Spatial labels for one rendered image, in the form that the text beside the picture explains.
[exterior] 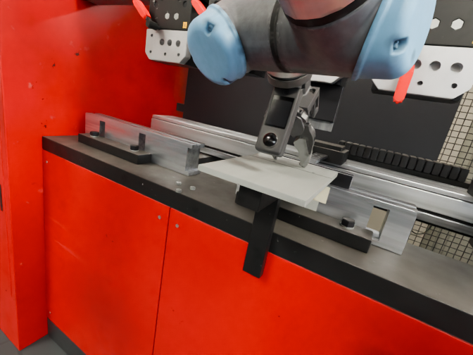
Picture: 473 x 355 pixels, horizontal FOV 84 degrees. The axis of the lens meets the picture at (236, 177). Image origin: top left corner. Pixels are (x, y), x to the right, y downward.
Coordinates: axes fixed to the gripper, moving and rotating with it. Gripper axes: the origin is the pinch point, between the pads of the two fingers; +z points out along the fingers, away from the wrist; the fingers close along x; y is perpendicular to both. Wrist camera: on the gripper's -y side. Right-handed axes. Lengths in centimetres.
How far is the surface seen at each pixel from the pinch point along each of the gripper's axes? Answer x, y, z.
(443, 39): -19.6, 19.4, -17.4
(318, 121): -2.4, 11.7, -2.0
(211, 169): 5.7, -15.9, -12.7
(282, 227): -3.2, -11.2, 7.6
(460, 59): -22.9, 17.3, -15.4
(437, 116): -29, 55, 24
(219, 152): 36.6, 17.4, 27.6
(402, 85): -16.1, 11.0, -13.6
